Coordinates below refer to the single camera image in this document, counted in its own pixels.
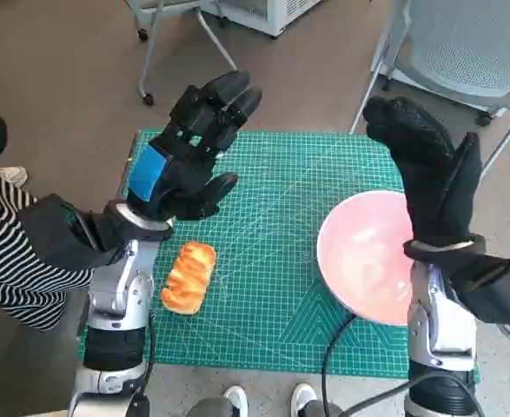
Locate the braided golden bread loaf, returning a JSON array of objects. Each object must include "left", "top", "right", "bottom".
[{"left": 160, "top": 242, "right": 218, "bottom": 314}]

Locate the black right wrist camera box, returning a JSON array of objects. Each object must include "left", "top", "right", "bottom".
[{"left": 452, "top": 255, "right": 510, "bottom": 325}]

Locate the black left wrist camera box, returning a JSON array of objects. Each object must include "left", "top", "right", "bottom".
[{"left": 19, "top": 194, "right": 125, "bottom": 268}]

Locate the grey perforated seat chair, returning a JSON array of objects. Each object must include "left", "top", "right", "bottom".
[{"left": 349, "top": 0, "right": 510, "bottom": 183}]

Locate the person's beige shoe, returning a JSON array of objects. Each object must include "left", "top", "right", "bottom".
[{"left": 0, "top": 164, "right": 29, "bottom": 187}]

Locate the pink bowl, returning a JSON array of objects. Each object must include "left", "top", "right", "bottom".
[{"left": 316, "top": 190, "right": 414, "bottom": 327}]

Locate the grey wheeled chair frame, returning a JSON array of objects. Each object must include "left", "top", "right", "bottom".
[{"left": 126, "top": 0, "right": 239, "bottom": 106}]

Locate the long black cable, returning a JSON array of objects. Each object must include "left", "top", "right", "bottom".
[{"left": 321, "top": 313, "right": 416, "bottom": 417}]

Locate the white cabinet appliance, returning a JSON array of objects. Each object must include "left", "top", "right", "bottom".
[{"left": 202, "top": 0, "right": 319, "bottom": 39}]

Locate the white shoe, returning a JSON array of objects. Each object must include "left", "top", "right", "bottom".
[
  {"left": 290, "top": 382, "right": 319, "bottom": 417},
  {"left": 222, "top": 385, "right": 249, "bottom": 417}
]

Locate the person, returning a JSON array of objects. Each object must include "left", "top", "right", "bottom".
[{"left": 0, "top": 96, "right": 97, "bottom": 334}]

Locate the grey leg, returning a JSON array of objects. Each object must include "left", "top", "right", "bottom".
[
  {"left": 301, "top": 400, "right": 345, "bottom": 417},
  {"left": 184, "top": 397, "right": 234, "bottom": 417}
]

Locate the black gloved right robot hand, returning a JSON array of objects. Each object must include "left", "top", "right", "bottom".
[{"left": 362, "top": 96, "right": 484, "bottom": 248}]

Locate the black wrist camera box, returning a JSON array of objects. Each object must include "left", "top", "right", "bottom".
[
  {"left": 452, "top": 255, "right": 510, "bottom": 325},
  {"left": 19, "top": 194, "right": 125, "bottom": 268}
]

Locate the green cutting mat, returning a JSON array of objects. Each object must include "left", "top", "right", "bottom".
[{"left": 119, "top": 129, "right": 412, "bottom": 380}]

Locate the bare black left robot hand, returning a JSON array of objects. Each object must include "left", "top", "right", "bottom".
[{"left": 126, "top": 69, "right": 263, "bottom": 222}]

